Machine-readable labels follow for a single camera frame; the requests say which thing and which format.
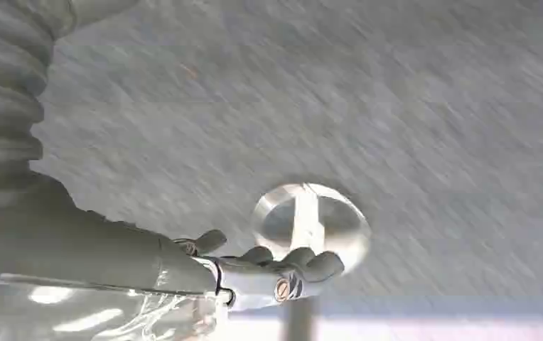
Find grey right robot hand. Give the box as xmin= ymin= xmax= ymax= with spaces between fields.
xmin=0 ymin=173 xmax=346 ymax=341

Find right arm ribbed grey sleeve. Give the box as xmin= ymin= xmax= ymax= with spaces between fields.
xmin=0 ymin=0 xmax=141 ymax=192

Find dark grey upright post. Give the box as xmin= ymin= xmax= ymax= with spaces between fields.
xmin=282 ymin=298 xmax=321 ymax=341

